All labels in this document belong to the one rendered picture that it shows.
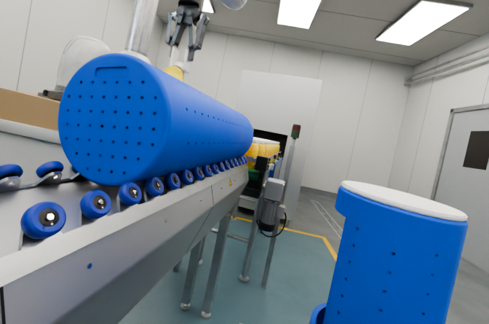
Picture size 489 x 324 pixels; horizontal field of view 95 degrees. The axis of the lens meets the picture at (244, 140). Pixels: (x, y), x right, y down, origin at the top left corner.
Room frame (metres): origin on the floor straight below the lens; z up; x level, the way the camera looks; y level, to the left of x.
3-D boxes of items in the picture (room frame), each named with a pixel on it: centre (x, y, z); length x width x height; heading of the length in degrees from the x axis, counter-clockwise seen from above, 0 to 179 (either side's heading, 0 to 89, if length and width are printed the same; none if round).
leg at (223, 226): (1.31, 0.02, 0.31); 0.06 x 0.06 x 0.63; 77
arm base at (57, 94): (0.90, 0.71, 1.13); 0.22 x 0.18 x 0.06; 171
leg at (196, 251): (1.35, 0.16, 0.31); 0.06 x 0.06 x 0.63; 77
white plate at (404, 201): (0.60, -0.43, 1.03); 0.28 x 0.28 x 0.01
